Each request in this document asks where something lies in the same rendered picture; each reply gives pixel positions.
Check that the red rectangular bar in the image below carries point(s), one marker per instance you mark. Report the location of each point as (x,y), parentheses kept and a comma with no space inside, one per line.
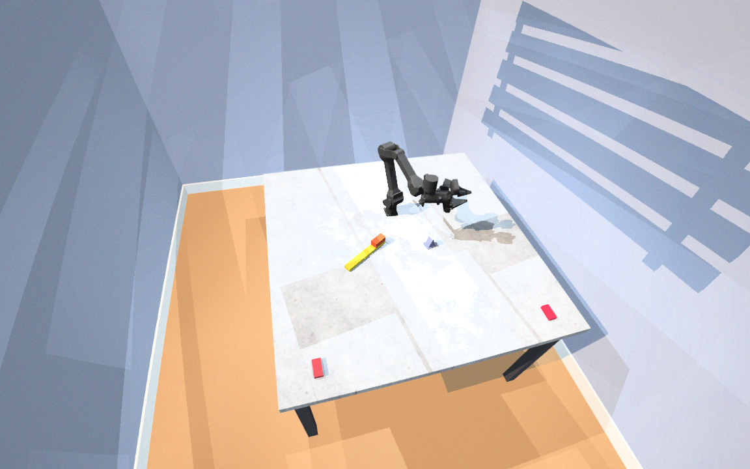
(548,312)

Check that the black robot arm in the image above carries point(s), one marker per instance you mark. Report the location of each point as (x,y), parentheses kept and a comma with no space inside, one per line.
(416,185)

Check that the red rectangular block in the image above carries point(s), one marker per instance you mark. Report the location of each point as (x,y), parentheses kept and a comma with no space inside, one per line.
(317,368)

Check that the yellow bar with orange end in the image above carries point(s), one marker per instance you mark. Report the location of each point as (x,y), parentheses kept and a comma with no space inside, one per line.
(375,244)

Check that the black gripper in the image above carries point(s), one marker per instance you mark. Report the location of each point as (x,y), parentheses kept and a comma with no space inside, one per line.
(446,196)

